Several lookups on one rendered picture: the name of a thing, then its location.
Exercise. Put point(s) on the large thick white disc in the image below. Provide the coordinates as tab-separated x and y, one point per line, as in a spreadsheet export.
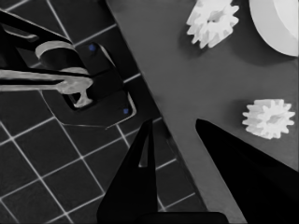
271	28

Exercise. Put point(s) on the small white toothed gear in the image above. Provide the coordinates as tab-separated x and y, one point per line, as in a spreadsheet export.
261	122
219	31

